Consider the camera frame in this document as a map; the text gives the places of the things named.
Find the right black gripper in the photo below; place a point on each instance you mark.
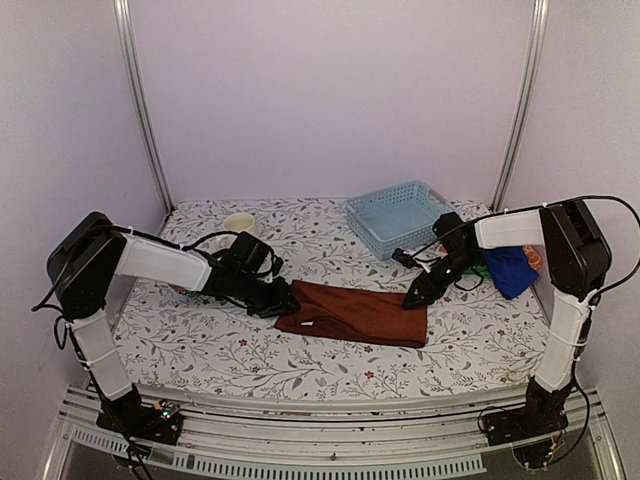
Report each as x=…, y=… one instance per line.
x=430, y=289

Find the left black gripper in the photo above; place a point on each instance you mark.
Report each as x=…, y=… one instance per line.
x=279, y=303

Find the brown towel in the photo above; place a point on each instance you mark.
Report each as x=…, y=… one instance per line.
x=354, y=315

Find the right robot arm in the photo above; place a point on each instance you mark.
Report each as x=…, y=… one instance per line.
x=577, y=257

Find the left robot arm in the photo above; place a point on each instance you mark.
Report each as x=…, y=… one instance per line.
x=82, y=268

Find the green towel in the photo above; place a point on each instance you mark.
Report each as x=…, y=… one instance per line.
x=479, y=270

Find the cream ceramic mug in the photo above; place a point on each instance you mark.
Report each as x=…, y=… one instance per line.
x=235, y=224

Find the light blue plastic basket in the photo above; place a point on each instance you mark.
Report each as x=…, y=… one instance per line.
x=401, y=216

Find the blue towel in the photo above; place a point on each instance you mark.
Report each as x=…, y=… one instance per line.
x=510, y=270

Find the floral table mat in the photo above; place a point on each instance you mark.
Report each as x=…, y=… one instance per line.
x=475, y=338

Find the orange patterned towel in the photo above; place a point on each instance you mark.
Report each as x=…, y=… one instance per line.
x=534, y=259

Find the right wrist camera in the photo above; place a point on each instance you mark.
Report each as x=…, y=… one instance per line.
x=409, y=260

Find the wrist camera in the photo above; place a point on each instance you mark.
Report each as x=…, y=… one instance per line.
x=250, y=255
x=409, y=260

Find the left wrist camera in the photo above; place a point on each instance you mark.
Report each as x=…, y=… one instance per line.
x=250, y=255

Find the front aluminium rail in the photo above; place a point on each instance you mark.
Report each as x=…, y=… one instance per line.
x=418, y=438

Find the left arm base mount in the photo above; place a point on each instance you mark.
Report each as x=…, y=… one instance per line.
x=160, y=422

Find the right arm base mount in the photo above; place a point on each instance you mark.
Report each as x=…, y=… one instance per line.
x=543, y=413

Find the right aluminium frame post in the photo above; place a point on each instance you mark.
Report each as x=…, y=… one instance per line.
x=532, y=62

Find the aluminium frame post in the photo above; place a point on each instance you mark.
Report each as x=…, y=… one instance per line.
x=124, y=26
x=532, y=62

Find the left aluminium frame post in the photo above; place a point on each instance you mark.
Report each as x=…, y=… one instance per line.
x=124, y=26

